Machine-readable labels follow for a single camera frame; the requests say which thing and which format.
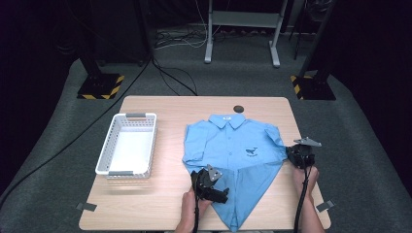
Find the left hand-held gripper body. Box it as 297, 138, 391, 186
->
190, 164, 223, 200

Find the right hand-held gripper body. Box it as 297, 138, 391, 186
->
289, 137, 323, 169

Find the light blue shirt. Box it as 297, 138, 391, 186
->
182, 113, 289, 233

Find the person's left hand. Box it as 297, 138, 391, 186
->
180, 188, 214, 222

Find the person's right hand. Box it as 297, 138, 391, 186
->
292, 164, 321, 199

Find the grey tape strip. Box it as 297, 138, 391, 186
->
316, 199, 336, 214
76, 202, 98, 213

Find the black striped stand base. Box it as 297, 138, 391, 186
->
290, 75, 337, 101
77, 73, 125, 100

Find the white plastic basket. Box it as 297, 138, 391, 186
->
94, 112, 158, 180

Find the left hand-held gripper cable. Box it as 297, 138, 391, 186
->
191, 181, 200, 233

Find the hand-held gripper cable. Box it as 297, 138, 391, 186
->
292, 164, 314, 233
191, 181, 200, 233

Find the right hand-held gripper cable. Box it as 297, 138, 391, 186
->
292, 164, 314, 233

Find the looped black floor cable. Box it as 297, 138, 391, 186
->
151, 57, 199, 97

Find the black stand post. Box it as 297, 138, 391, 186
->
76, 0, 102, 79
298, 0, 338, 80

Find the long black floor cable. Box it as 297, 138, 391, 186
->
0, 54, 154, 212

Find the white metal stand frame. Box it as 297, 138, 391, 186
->
203, 0, 290, 68

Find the tangle of floor cables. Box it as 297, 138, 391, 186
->
154, 0, 210, 51

